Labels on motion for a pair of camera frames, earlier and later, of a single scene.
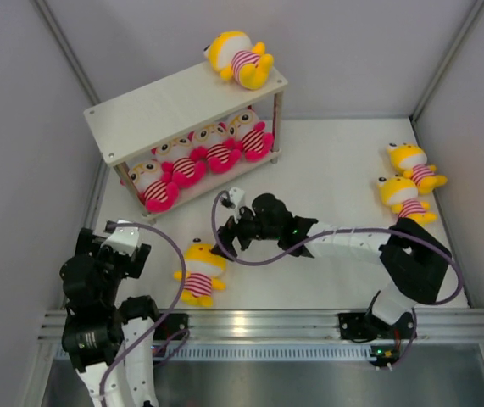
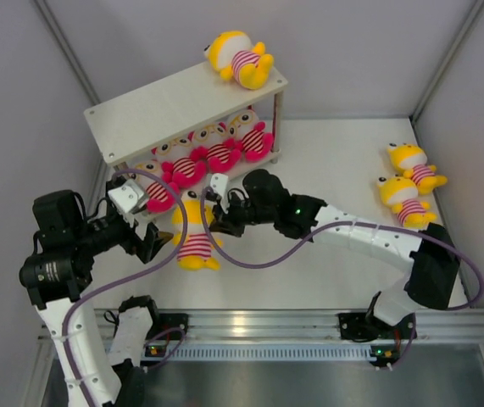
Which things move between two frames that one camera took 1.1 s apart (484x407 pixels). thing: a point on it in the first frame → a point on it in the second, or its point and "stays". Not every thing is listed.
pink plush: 246,134 stays
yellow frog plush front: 202,266 → 196,251
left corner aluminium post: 68,52 stays
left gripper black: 131,264 → 143,249
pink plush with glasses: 214,143 stays
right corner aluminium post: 470,24 stays
